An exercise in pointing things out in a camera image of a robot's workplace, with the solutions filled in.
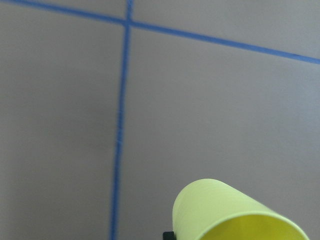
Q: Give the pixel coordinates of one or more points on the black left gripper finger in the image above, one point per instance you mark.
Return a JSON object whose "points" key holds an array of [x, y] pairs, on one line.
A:
{"points": [[168, 235]]}

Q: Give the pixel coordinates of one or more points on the yellow plastic cup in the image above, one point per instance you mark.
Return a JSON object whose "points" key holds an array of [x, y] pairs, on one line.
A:
{"points": [[208, 209]]}

